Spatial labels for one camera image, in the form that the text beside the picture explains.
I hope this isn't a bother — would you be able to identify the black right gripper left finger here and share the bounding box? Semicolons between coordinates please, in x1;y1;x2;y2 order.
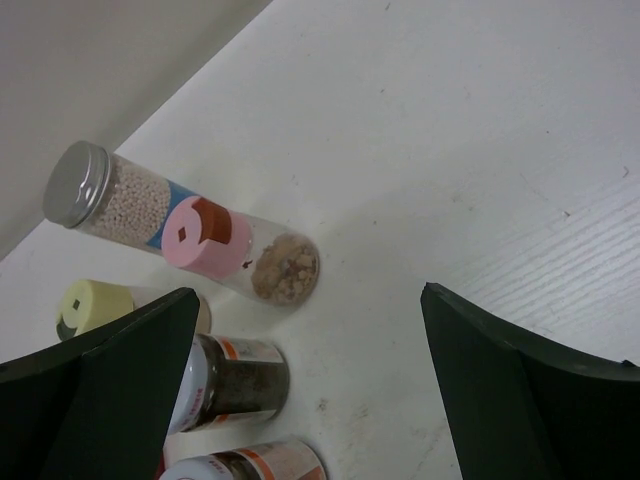
1;287;200;479

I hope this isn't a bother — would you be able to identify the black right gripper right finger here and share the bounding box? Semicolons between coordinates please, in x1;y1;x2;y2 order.
421;283;639;479

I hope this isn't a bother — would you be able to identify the yellow-lid spice bottle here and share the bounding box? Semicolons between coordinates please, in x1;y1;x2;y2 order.
54;279;213;342

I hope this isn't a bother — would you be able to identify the white-lid dark spice jar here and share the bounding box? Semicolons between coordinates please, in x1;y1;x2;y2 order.
167;334;290;435

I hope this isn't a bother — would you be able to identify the white-lid orange spice jar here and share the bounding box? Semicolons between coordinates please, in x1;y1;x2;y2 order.
160;437;328;480

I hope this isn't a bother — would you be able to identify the silver-lid white peppercorn bottle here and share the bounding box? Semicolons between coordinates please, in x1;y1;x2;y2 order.
42;141;194;255

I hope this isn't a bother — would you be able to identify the pink-lid spice bottle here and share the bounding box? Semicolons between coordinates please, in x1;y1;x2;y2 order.
161;196;320;307

